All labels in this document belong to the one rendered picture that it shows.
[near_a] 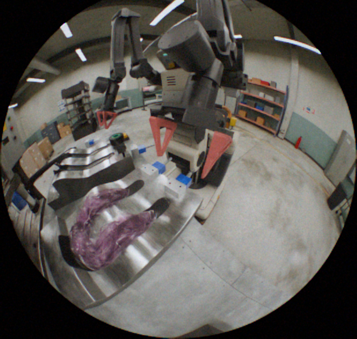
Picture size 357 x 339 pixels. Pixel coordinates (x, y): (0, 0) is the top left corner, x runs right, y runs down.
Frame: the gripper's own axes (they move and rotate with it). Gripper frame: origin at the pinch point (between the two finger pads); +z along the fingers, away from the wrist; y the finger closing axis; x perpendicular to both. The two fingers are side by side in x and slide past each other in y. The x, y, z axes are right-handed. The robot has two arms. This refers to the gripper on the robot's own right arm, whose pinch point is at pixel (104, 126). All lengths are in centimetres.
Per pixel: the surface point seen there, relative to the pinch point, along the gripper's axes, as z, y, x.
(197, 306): 28, 65, -12
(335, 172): -102, 494, 325
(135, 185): 14.9, 28.2, 3.0
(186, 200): 12.0, 44.5, 7.5
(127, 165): 13.0, 17.4, 6.2
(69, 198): 29.3, 8.1, -20.5
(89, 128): 54, -378, 60
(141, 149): 8.7, 10.7, 17.8
